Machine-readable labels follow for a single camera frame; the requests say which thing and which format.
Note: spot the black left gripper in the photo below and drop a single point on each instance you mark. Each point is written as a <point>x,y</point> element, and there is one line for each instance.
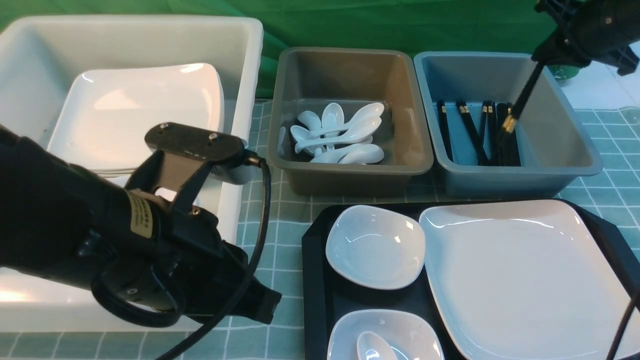
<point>160,264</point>

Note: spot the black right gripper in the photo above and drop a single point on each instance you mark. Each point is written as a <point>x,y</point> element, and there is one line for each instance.
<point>590,31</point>

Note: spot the black chopstick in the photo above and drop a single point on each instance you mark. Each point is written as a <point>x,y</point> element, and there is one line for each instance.
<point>515,113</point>

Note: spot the white bowl tray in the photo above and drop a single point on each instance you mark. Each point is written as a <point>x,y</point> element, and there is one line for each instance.
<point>376,248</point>
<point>410,336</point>

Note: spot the white ceramic soup spoon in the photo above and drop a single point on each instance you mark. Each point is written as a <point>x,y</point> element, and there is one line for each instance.
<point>371,346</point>

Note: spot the large white square plate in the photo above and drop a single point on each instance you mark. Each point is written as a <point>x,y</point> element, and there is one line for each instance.
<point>528,280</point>

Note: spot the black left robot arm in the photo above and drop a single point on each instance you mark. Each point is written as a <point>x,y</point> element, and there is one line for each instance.
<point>48,209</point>

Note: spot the green backdrop cloth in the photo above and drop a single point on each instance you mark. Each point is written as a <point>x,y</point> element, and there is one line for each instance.
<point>409,26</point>

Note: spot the green checkered tablecloth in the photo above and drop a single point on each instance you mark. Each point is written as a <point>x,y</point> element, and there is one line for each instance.
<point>613,194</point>

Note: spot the grey-blue plastic bin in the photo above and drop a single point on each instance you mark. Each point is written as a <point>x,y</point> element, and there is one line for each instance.
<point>555,149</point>

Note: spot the bundle of black chopsticks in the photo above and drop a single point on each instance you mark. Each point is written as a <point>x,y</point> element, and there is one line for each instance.
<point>469,133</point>

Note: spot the black serving tray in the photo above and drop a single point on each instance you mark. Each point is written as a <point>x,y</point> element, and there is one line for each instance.
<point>328,296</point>

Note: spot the stack of white square plates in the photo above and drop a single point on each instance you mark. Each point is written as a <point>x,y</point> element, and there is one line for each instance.
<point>107,113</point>

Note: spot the pile of white spoons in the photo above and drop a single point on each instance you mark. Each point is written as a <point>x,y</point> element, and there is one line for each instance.
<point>330,138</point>

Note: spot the brown plastic bin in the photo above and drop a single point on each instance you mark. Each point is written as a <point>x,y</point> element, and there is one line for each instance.
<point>310,78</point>

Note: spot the large white plastic tub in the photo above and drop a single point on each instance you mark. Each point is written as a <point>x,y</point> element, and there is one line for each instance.
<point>40,58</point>

